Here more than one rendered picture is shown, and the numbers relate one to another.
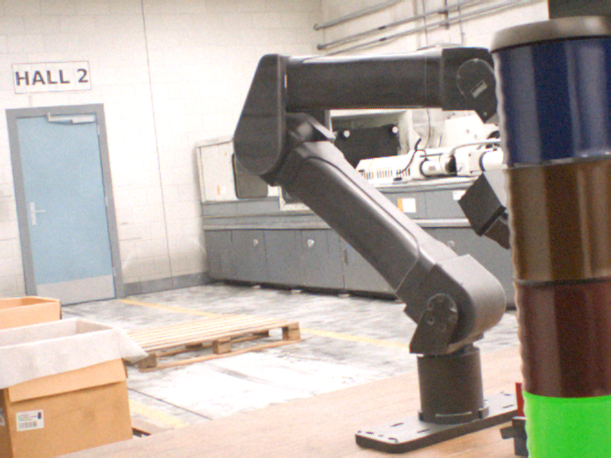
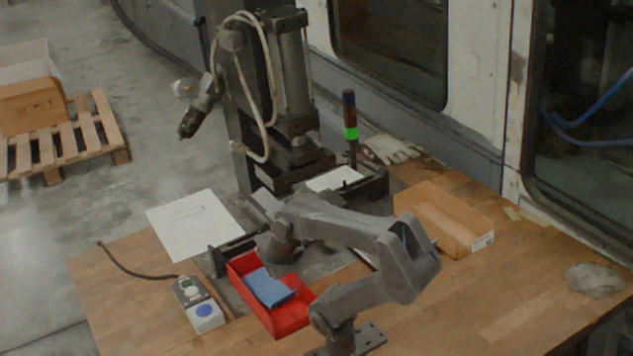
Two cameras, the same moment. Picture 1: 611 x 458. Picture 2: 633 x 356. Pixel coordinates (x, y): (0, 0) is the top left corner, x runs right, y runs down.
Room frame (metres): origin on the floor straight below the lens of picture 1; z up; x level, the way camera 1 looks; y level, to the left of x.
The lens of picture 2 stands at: (1.88, -0.05, 1.87)
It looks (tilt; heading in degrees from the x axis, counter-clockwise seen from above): 31 degrees down; 186
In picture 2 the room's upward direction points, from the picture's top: 7 degrees counter-clockwise
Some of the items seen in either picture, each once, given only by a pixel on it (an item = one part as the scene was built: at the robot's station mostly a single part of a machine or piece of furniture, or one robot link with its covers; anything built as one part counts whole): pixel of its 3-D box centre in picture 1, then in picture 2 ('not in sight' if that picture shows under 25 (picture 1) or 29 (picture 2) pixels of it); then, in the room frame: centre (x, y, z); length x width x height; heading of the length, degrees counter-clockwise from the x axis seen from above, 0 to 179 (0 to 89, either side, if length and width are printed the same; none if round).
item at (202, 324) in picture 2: not in sight; (207, 319); (0.89, -0.44, 0.90); 0.07 x 0.07 x 0.06; 33
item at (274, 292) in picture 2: not in sight; (267, 285); (0.80, -0.30, 0.92); 0.15 x 0.07 x 0.03; 40
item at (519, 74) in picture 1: (559, 103); (348, 98); (0.31, -0.08, 1.17); 0.04 x 0.04 x 0.03
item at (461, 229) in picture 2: not in sight; (441, 219); (0.59, 0.14, 0.93); 0.25 x 0.13 x 0.08; 33
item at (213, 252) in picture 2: not in sight; (224, 257); (0.71, -0.42, 0.95); 0.06 x 0.03 x 0.09; 123
